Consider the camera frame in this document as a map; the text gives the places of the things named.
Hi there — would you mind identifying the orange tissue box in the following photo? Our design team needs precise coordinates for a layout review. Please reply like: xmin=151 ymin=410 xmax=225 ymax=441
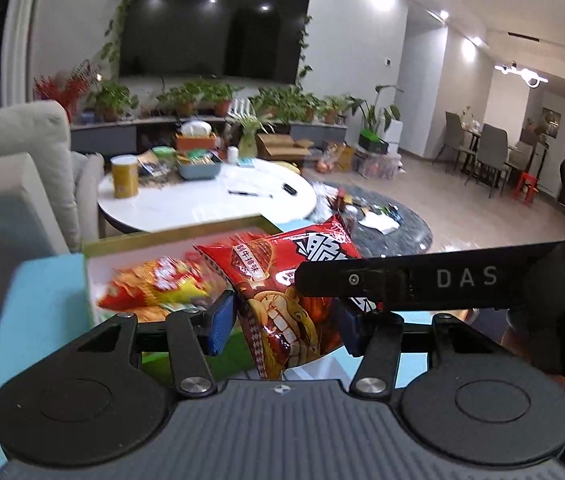
xmin=175 ymin=121 xmax=217 ymax=151

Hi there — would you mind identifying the large black wall television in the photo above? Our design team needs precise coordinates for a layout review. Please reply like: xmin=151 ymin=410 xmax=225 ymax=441
xmin=118 ymin=0 xmax=310 ymax=86

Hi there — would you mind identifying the tall large-leaf plant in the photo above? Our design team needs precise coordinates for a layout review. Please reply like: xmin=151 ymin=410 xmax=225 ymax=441
xmin=352 ymin=85 xmax=403 ymax=146

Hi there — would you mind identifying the red berry decoration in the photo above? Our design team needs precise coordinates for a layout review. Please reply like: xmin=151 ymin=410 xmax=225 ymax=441
xmin=35 ymin=60 xmax=100 ymax=121

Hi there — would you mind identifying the yellow can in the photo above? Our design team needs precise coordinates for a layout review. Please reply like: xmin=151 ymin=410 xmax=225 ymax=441
xmin=111 ymin=155 xmax=140 ymax=199

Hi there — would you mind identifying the potted green plant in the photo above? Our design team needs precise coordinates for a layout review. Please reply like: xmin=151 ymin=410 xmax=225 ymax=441
xmin=322 ymin=95 xmax=353 ymax=125
xmin=162 ymin=82 xmax=200 ymax=116
xmin=90 ymin=80 xmax=138 ymax=122
xmin=252 ymin=87 xmax=288 ymax=118
xmin=202 ymin=82 xmax=243 ymax=117
xmin=287 ymin=87 xmax=323 ymax=122

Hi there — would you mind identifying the white paper sheet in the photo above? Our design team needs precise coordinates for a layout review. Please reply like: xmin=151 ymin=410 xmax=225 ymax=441
xmin=359 ymin=210 xmax=400 ymax=235

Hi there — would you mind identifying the white air purifier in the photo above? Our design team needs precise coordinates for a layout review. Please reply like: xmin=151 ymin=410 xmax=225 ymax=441
xmin=385 ymin=120 xmax=404 ymax=153

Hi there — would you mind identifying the open cardboard box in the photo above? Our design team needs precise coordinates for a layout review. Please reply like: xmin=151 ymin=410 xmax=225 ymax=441
xmin=255 ymin=132 xmax=313 ymax=162

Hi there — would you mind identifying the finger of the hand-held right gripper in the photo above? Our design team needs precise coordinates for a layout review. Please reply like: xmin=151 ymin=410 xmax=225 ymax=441
xmin=295 ymin=254 xmax=413 ymax=314

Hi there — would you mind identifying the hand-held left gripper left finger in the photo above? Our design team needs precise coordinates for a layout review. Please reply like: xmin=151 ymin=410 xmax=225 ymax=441
xmin=57 ymin=290 xmax=237 ymax=398

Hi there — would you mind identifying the grey television cabinet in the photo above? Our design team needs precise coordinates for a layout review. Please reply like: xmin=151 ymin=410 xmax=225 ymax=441
xmin=70 ymin=115 xmax=348 ymax=156

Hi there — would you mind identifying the white curtain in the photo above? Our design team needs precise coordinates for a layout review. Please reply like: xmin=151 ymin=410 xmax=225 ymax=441
xmin=0 ymin=0 xmax=46 ymax=111

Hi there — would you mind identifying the green cardboard box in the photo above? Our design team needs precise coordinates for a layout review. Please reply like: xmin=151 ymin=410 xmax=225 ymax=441
xmin=81 ymin=216 xmax=288 ymax=378

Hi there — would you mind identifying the grey sofa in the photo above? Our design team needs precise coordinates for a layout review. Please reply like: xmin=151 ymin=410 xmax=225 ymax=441
xmin=0 ymin=100 xmax=106 ymax=356

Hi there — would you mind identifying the ring ceiling lamp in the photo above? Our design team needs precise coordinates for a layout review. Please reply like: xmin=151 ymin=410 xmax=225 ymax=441
xmin=495 ymin=62 xmax=548 ymax=88

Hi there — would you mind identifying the white round coffee table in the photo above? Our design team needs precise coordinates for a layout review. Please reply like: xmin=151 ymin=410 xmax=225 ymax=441
xmin=97 ymin=157 xmax=318 ymax=236

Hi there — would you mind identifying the glass vase with plant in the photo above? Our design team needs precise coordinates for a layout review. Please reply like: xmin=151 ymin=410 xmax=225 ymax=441
xmin=227 ymin=110 xmax=276 ymax=158

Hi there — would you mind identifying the red chip bag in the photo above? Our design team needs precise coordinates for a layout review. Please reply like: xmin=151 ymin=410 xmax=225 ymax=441
xmin=195 ymin=214 xmax=378 ymax=381

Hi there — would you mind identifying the yellow and red snack packet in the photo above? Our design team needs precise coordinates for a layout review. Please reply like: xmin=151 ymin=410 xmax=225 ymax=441
xmin=97 ymin=255 xmax=223 ymax=323

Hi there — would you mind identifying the light blue tablecloth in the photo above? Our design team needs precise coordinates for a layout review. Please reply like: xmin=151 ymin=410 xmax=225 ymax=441
xmin=0 ymin=220 xmax=363 ymax=471

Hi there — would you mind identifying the grey bowl with snacks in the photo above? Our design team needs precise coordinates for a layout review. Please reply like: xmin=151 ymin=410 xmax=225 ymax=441
xmin=176 ymin=152 xmax=223 ymax=181

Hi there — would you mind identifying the grey dining chair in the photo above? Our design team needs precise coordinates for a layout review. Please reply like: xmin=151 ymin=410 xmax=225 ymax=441
xmin=477 ymin=124 xmax=510 ymax=193
xmin=435 ymin=111 xmax=465 ymax=166

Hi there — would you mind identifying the red plastic stool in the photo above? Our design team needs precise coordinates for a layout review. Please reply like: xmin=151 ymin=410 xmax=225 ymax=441
xmin=515 ymin=172 xmax=538 ymax=206

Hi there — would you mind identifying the dark marble round table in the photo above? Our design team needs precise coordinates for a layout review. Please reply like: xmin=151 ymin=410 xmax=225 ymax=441
xmin=307 ymin=182 xmax=434 ymax=258

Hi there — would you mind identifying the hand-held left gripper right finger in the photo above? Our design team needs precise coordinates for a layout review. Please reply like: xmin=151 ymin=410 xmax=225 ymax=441
xmin=338 ymin=306 xmax=518 ymax=397

